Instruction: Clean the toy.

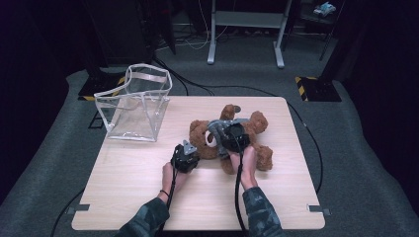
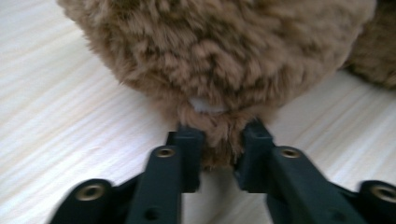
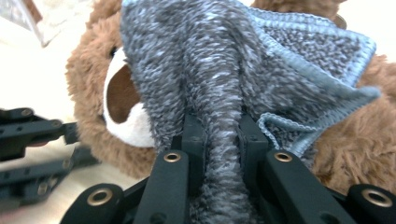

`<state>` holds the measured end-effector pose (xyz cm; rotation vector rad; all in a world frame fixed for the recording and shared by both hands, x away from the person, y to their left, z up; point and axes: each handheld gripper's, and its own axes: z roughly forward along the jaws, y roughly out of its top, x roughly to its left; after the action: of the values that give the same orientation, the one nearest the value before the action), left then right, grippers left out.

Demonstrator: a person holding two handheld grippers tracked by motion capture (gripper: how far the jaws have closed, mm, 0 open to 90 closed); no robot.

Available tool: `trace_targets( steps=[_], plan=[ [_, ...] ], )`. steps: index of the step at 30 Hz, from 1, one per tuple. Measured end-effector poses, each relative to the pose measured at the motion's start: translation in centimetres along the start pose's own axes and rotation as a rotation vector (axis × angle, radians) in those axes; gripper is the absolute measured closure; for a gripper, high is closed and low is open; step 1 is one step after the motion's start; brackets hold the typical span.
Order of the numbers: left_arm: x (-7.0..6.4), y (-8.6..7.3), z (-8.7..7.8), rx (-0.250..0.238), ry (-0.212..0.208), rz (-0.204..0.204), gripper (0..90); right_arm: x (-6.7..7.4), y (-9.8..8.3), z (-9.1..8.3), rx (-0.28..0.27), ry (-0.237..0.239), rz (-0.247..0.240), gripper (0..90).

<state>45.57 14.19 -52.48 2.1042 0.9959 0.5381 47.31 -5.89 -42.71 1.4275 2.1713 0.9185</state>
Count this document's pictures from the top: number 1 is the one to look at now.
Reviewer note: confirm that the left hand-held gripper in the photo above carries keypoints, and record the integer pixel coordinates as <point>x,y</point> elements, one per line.
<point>184,163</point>

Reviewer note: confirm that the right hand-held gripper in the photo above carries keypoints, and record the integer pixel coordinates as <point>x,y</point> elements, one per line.
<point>242,140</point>

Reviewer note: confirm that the brown teddy bear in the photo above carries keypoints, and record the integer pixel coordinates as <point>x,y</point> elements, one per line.
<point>258,125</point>

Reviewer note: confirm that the clear plastic bag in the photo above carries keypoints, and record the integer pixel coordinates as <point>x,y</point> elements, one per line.
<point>131,108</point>

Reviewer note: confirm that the person's left hand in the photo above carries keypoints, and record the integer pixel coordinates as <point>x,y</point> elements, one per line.
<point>180,179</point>

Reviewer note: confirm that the person's right hand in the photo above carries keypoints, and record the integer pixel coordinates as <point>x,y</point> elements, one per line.
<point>248,168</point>

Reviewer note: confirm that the dark round table grommet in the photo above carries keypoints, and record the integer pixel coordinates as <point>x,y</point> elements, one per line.
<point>238,108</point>

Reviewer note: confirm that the black wristband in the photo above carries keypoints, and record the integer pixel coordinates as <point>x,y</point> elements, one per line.
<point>164,192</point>

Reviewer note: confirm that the black striped stand base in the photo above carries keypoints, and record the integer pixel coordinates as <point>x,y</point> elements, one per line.
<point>321,90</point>

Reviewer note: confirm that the black stand base yellow stripes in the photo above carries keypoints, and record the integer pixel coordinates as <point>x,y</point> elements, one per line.
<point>99,87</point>

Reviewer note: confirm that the black cabinet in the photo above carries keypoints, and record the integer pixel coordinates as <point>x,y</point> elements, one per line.
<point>122,33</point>

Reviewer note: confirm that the black side table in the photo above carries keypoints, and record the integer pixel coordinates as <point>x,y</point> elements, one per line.
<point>324,20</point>

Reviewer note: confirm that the blue and white packet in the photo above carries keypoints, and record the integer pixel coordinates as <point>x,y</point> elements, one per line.
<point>324,8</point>

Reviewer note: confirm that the black floor frame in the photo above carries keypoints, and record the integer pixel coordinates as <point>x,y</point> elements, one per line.
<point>95,126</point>

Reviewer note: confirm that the white metal desk frame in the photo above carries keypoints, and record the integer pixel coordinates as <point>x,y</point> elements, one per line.
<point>247,19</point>

